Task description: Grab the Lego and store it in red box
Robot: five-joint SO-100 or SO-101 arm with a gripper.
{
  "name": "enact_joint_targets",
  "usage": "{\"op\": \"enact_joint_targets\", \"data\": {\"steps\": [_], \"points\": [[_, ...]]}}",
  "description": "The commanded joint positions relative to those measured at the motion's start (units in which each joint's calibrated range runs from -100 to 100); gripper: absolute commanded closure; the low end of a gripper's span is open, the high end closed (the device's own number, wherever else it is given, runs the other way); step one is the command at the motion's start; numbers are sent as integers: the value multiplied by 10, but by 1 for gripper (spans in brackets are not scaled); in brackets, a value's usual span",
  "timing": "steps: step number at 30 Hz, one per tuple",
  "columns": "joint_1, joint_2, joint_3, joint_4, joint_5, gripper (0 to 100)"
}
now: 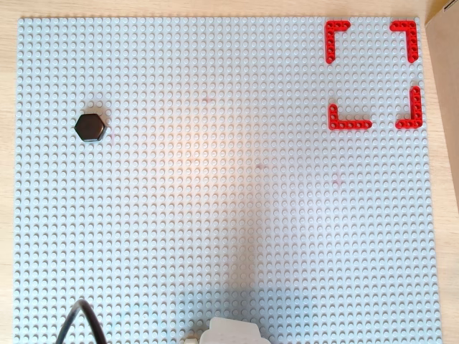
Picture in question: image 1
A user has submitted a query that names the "black hexagonal Lego piece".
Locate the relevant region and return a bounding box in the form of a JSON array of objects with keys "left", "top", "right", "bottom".
[{"left": 74, "top": 113, "right": 107, "bottom": 144}]

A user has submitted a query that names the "grey Lego baseplate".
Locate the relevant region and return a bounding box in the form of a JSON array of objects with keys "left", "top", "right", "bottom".
[{"left": 12, "top": 16, "right": 445, "bottom": 344}]

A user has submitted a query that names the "red L-shaped Lego beam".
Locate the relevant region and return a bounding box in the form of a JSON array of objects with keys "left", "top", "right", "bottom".
[
  {"left": 328, "top": 103, "right": 373, "bottom": 132},
  {"left": 389, "top": 19, "right": 420, "bottom": 65},
  {"left": 325, "top": 19, "right": 351, "bottom": 65},
  {"left": 395, "top": 85, "right": 422, "bottom": 130}
]

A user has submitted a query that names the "large cardboard box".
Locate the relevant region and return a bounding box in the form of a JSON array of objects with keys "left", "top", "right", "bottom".
[{"left": 425, "top": 0, "right": 459, "bottom": 216}]

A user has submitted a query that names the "thick black cable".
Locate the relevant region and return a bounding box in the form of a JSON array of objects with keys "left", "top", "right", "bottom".
[{"left": 55, "top": 299, "right": 108, "bottom": 344}]

